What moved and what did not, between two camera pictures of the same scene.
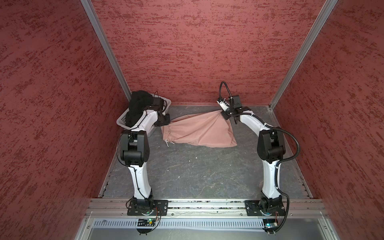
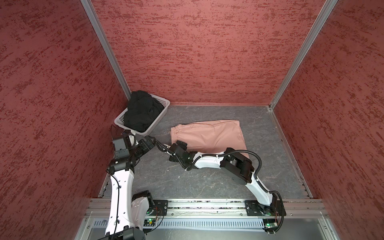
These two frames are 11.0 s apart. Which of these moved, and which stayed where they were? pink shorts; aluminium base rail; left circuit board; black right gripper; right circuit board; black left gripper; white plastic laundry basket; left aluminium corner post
Moved: black right gripper; black left gripper; pink shorts
Stayed: right circuit board; white plastic laundry basket; left aluminium corner post; aluminium base rail; left circuit board
